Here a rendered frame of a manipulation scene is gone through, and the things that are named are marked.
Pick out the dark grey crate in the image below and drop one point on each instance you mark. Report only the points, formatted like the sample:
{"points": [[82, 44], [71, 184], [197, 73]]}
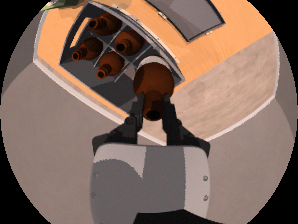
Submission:
{"points": [[116, 90]]}

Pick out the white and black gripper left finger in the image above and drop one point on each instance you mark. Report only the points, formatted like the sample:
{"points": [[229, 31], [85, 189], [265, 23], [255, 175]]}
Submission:
{"points": [[127, 131]]}

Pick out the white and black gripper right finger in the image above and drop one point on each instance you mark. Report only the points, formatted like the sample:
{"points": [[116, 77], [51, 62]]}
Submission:
{"points": [[177, 135]]}

